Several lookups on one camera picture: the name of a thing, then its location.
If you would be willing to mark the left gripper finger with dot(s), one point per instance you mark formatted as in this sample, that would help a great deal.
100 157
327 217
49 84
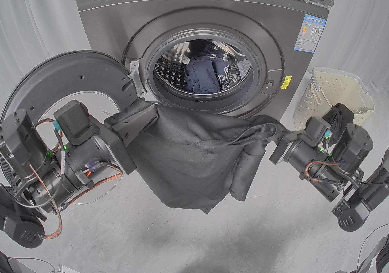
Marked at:
136 127

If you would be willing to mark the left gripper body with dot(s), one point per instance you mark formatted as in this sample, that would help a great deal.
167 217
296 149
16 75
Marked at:
88 159

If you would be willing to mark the heap of dark clothes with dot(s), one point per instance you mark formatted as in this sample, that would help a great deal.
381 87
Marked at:
202 76

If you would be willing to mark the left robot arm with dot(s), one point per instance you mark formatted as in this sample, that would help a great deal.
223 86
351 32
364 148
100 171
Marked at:
27 141

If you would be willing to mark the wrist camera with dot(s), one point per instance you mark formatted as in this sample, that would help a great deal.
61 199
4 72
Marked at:
316 130
74 123

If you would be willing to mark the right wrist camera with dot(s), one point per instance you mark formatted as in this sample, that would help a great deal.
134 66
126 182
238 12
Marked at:
316 130

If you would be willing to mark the cream laundry basket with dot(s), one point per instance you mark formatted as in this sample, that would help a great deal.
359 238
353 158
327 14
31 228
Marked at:
331 89

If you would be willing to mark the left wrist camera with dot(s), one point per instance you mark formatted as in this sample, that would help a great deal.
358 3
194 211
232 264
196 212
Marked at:
74 123

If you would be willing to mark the dark grey garment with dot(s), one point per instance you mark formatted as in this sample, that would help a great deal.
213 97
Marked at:
194 150

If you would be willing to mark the white curtain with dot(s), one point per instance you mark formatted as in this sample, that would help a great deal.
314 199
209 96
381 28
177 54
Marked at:
33 10
361 28

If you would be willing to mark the washing machine door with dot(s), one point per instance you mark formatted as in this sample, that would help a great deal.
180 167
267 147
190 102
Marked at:
76 71

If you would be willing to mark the black garment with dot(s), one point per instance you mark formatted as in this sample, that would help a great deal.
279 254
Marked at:
340 116

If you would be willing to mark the grey washing machine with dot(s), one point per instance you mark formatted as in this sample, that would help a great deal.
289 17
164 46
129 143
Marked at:
212 16

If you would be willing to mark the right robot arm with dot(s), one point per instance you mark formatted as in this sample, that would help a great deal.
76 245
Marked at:
355 147

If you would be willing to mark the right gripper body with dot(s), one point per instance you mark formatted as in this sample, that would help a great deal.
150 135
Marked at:
307 159

